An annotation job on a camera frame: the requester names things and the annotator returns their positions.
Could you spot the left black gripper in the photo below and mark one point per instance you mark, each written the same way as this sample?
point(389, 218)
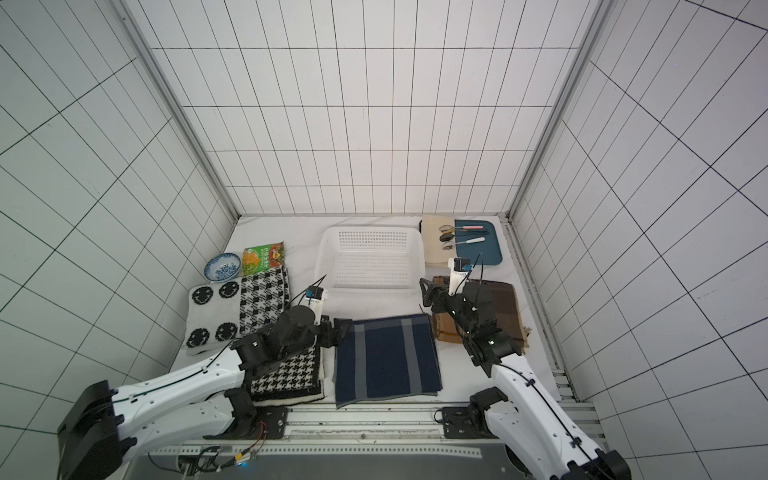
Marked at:
point(338, 336)

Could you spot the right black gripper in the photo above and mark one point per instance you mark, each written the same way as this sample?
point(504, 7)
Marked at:
point(442, 297)

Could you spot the navy grey striped scarf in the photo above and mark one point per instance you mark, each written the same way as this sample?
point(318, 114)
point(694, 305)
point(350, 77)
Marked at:
point(387, 358)

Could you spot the black white houndstooth scarf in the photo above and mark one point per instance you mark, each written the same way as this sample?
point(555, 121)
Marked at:
point(298, 380)

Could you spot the brown plaid scarf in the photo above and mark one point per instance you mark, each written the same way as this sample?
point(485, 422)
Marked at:
point(502, 299)

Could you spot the smiley face checked scarf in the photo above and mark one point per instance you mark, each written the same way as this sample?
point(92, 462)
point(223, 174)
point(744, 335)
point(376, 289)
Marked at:
point(221, 312)

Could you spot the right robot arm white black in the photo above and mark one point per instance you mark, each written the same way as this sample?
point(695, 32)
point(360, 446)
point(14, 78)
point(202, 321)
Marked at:
point(540, 437)

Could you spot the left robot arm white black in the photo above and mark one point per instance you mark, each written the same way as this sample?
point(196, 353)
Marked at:
point(108, 426)

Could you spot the beige folded cloth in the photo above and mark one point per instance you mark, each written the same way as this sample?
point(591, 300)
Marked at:
point(431, 231)

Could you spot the white plastic basket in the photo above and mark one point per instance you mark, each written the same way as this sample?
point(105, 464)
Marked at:
point(372, 261)

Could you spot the teal tray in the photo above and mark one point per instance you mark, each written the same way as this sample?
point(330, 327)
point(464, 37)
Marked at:
point(489, 249)

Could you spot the green snack packet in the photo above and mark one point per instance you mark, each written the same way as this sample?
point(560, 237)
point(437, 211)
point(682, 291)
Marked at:
point(262, 258)

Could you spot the blue white ceramic bowl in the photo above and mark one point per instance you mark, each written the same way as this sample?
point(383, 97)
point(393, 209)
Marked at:
point(224, 267)

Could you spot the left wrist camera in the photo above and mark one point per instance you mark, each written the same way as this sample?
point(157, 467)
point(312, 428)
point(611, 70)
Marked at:
point(315, 297)

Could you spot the white handled spoon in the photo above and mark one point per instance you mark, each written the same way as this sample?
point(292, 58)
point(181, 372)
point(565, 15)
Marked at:
point(455, 242)

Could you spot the black handled spoon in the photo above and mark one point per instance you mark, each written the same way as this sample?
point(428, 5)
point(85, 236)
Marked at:
point(454, 235)

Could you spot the red handled spoon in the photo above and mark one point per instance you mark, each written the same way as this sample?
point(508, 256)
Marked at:
point(445, 229)

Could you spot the aluminium mounting rail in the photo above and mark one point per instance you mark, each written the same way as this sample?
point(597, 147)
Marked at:
point(387, 429)

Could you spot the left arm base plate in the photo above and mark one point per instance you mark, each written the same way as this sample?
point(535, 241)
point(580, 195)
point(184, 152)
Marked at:
point(263, 423)

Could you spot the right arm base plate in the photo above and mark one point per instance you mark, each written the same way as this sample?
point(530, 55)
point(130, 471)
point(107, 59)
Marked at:
point(466, 422)

